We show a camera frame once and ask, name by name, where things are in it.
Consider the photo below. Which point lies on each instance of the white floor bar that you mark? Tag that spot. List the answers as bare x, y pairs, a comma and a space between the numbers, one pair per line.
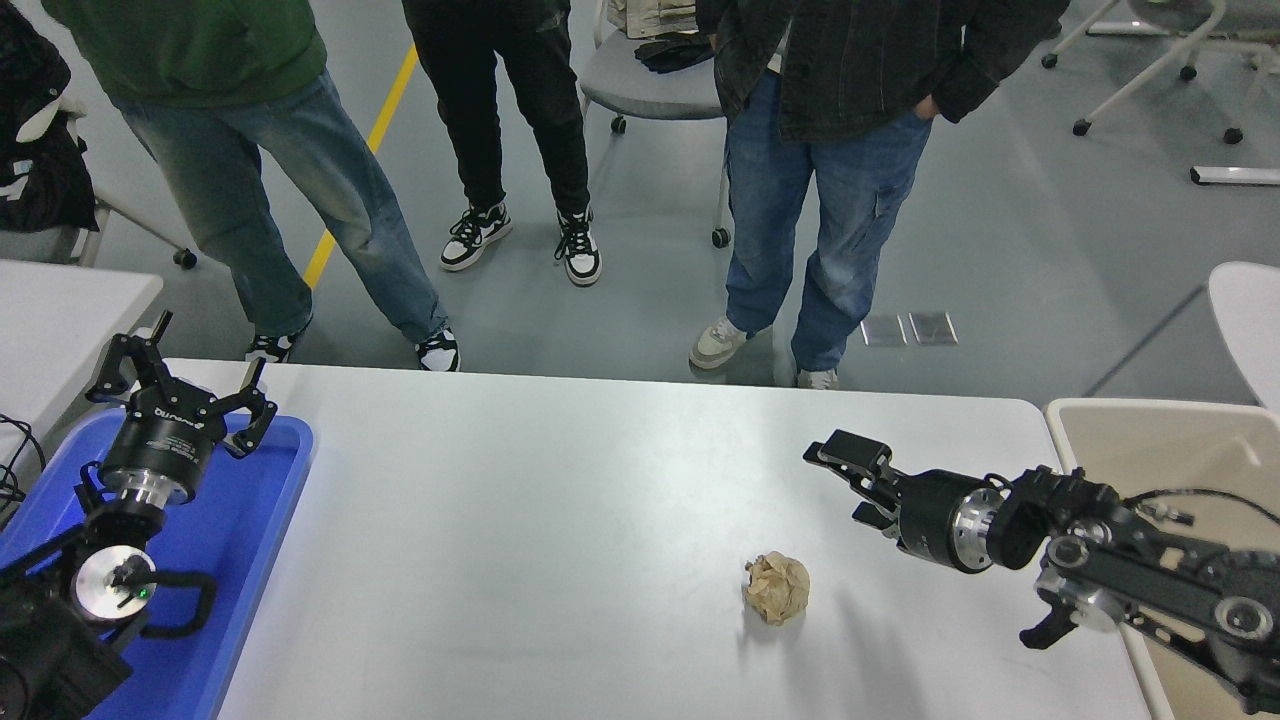
1235, 178

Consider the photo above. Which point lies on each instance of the black bag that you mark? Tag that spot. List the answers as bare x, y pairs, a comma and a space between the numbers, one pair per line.
40, 180

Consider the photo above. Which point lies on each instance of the grey wheeled chair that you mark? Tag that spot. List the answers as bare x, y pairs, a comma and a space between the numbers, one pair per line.
640, 95

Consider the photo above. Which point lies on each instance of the black gloves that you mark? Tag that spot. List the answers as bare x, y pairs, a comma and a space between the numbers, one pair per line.
675, 53

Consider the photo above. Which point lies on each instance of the person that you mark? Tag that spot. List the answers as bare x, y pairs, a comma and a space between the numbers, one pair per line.
780, 200
200, 50
500, 90

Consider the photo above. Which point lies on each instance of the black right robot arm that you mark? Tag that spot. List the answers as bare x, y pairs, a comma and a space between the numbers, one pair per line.
1150, 580

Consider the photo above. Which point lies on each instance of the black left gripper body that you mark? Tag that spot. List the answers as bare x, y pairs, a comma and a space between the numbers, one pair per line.
165, 440

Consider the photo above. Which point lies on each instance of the tan paper ball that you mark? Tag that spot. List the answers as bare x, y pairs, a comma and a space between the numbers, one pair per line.
777, 590

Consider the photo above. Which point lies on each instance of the blue plastic tray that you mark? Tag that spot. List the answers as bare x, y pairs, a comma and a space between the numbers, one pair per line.
250, 520

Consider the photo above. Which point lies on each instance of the large pale bin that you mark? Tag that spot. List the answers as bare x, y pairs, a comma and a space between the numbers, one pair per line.
1130, 430

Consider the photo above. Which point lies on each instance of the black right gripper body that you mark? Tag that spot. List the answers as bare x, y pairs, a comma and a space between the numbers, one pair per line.
928, 520

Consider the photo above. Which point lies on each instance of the white side table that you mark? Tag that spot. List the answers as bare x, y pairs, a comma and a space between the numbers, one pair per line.
60, 320

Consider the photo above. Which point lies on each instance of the metal floor plate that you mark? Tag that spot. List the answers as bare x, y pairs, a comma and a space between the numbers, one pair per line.
884, 330
934, 328

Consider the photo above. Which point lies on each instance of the white wheeled chair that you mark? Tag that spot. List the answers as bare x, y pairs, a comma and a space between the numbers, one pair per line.
1237, 139

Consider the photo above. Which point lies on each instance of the beige jacket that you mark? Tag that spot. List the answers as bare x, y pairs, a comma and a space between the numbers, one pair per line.
650, 15

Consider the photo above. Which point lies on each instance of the white round table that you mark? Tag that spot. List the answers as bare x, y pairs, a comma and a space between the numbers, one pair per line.
1250, 320

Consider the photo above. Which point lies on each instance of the white chair with bag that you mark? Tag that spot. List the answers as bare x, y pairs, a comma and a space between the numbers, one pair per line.
35, 120

